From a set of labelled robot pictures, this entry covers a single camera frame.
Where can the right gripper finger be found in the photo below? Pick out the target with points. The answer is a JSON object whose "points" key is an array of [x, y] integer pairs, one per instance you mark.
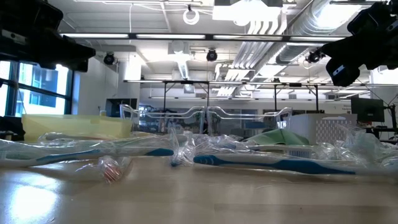
{"points": [[349, 74], [342, 49]]}

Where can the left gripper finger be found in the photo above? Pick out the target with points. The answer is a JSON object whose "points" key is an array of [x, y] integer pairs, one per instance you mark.
{"points": [[79, 53], [74, 66]]}

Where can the orange toothbrush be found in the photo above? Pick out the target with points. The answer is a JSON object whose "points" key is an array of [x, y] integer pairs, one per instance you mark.
{"points": [[112, 174]]}

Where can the black computer monitor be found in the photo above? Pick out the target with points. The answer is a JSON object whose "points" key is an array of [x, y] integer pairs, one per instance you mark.
{"points": [[367, 109]]}

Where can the yellow plastic bin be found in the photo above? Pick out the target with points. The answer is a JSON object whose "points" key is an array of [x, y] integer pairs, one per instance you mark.
{"points": [[77, 127]]}

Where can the white perforated plastic basket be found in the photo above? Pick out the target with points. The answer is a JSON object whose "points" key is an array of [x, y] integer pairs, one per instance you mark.
{"points": [[311, 127]]}

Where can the wrapped green toothbrush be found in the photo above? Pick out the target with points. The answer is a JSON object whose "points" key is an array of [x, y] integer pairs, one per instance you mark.
{"points": [[62, 136]]}

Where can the overhead LED light bar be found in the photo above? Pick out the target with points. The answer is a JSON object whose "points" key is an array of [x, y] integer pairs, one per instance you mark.
{"points": [[171, 36]]}

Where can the green cloth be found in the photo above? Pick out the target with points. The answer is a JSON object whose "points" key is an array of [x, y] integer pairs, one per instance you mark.
{"points": [[280, 138]]}

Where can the clear plastic bin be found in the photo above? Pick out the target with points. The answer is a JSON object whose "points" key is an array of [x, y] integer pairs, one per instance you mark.
{"points": [[248, 124], [161, 124]]}

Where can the black ceiling camera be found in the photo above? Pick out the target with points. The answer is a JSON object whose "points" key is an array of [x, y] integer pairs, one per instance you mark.
{"points": [[314, 57], [109, 58], [211, 56]]}

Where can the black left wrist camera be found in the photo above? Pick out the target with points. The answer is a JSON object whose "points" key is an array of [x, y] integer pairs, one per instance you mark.
{"points": [[31, 15]]}

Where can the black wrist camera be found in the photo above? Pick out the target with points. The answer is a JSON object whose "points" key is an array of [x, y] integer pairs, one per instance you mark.
{"points": [[373, 18], [31, 15]]}

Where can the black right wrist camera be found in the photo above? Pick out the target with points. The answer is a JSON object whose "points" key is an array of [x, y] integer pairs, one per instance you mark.
{"points": [[373, 18]]}

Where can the window with dark frame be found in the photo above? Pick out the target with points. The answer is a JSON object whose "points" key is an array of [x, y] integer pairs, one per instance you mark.
{"points": [[43, 93]]}

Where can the black wall display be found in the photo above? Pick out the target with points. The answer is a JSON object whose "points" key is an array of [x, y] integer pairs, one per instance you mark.
{"points": [[113, 107]]}

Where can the black background workstation frame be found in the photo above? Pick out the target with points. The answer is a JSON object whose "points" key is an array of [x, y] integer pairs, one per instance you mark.
{"points": [[207, 93]]}

